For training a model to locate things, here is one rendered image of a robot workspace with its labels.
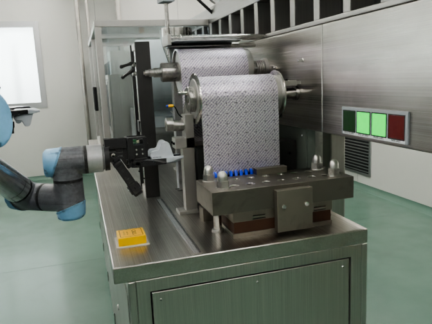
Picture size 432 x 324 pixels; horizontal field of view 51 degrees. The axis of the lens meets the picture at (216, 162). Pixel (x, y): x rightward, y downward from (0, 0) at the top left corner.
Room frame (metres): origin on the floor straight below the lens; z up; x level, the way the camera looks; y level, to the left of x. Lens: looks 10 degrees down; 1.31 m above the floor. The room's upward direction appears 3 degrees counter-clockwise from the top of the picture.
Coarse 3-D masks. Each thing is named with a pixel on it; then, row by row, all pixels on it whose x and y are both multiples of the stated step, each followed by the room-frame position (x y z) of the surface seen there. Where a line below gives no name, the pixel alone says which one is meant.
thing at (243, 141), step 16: (256, 112) 1.33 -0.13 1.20; (272, 112) 1.34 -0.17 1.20; (208, 128) 1.29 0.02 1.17; (224, 128) 1.30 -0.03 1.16; (240, 128) 1.32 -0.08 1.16; (256, 128) 1.33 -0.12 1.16; (272, 128) 1.34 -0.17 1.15; (208, 144) 1.29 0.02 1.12; (224, 144) 1.30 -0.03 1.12; (240, 144) 1.32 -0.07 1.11; (256, 144) 1.33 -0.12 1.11; (272, 144) 1.34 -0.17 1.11; (208, 160) 1.29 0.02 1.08; (224, 160) 1.30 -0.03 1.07; (240, 160) 1.32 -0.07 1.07; (256, 160) 1.33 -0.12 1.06; (272, 160) 1.34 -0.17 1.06
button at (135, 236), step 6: (138, 228) 1.16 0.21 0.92; (120, 234) 1.12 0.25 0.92; (126, 234) 1.11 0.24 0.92; (132, 234) 1.11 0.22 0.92; (138, 234) 1.11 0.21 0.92; (144, 234) 1.11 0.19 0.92; (120, 240) 1.08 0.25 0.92; (126, 240) 1.09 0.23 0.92; (132, 240) 1.09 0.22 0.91; (138, 240) 1.10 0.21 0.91; (144, 240) 1.10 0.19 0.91; (120, 246) 1.08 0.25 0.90
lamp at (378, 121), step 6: (372, 114) 1.05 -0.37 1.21; (378, 114) 1.03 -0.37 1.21; (384, 114) 1.01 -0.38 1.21; (372, 120) 1.05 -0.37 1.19; (378, 120) 1.03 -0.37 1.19; (384, 120) 1.01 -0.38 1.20; (372, 126) 1.05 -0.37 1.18; (378, 126) 1.03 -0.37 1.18; (384, 126) 1.01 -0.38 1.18; (372, 132) 1.05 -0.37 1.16; (378, 132) 1.03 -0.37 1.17; (384, 132) 1.01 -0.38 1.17
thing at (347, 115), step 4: (344, 112) 1.17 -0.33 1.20; (348, 112) 1.15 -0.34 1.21; (352, 112) 1.13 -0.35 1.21; (344, 116) 1.17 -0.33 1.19; (348, 116) 1.15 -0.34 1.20; (352, 116) 1.13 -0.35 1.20; (344, 120) 1.17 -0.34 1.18; (348, 120) 1.15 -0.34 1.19; (352, 120) 1.13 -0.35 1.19; (344, 124) 1.17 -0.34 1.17; (348, 124) 1.15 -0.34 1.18; (352, 124) 1.13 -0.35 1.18; (344, 128) 1.17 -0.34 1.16; (348, 128) 1.15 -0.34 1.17; (352, 128) 1.13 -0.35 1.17
